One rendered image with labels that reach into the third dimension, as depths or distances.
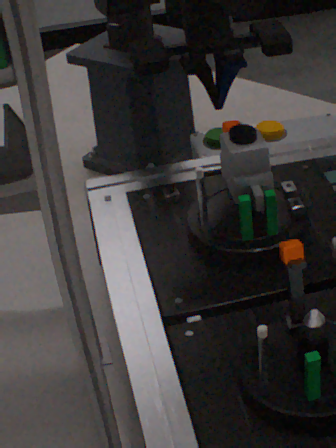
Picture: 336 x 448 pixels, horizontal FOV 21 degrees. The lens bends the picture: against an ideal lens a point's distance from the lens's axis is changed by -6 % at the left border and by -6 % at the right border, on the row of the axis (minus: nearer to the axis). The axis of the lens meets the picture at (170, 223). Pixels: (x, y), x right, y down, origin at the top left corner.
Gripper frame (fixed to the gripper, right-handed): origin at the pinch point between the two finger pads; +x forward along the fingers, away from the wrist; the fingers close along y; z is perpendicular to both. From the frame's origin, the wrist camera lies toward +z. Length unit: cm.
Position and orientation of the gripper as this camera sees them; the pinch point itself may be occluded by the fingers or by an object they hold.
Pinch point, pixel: (215, 83)
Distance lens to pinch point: 107.1
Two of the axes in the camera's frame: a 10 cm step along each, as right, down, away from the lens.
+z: -1.8, -5.4, 8.2
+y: -9.8, 1.9, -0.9
